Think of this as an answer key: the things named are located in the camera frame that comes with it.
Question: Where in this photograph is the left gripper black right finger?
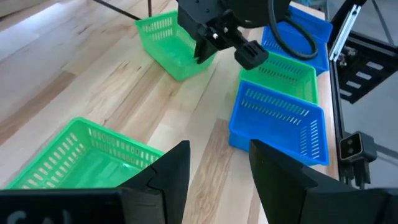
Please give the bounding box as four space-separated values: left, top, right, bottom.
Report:
249 139 386 224

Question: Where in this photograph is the black aluminium table frame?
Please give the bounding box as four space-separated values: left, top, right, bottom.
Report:
326 0 398 187

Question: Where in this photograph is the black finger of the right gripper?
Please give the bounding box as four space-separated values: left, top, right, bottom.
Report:
193 34 219 65
234 39 270 71

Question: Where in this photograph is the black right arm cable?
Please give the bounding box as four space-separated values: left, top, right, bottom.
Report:
267 0 319 61

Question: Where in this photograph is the green plastic slotted basket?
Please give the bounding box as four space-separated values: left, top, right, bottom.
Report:
134 10 218 81
5 116 165 190
238 51 320 105

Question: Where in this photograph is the silver aluminium extrusion bar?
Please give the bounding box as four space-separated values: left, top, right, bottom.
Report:
328 4 364 62

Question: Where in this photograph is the black plate with white slots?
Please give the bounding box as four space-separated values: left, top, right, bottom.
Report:
335 29 398 105

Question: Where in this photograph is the small black stereo camera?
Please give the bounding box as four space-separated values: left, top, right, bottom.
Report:
338 130 378 190

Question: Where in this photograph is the blue plastic slotted basket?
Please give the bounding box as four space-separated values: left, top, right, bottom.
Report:
228 80 330 167
261 4 333 76

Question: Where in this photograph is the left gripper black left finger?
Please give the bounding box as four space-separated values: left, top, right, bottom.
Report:
117 139 192 224

